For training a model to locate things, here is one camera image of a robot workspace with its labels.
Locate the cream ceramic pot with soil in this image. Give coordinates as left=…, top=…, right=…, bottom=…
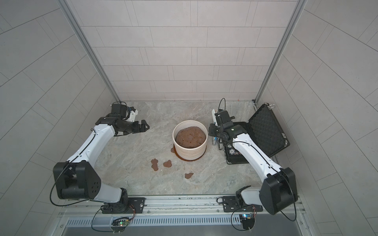
left=172, top=120, right=208, bottom=160

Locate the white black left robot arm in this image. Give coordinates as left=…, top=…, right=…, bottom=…
left=52, top=101, right=150, bottom=214

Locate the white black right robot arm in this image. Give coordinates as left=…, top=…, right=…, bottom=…
left=209, top=110, right=298, bottom=215

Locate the brown mud patch on floor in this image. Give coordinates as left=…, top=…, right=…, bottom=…
left=151, top=158, right=158, bottom=172

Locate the terracotta saucer under pot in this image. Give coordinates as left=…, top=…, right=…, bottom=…
left=174, top=147, right=204, bottom=162

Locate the open black foam-lined case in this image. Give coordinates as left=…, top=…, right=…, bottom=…
left=223, top=103, right=290, bottom=165

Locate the left green circuit board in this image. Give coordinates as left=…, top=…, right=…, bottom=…
left=112, top=217, right=130, bottom=227

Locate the green circuit board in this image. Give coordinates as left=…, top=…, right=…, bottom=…
left=239, top=214, right=256, bottom=231
left=112, top=217, right=130, bottom=227

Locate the right green circuit board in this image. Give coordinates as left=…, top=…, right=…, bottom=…
left=239, top=214, right=256, bottom=231

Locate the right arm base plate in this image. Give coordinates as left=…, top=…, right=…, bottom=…
left=217, top=196, right=263, bottom=213

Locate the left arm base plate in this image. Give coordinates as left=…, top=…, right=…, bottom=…
left=100, top=197, right=146, bottom=214

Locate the aluminium rail frame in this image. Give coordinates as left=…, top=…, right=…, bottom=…
left=57, top=193, right=305, bottom=219

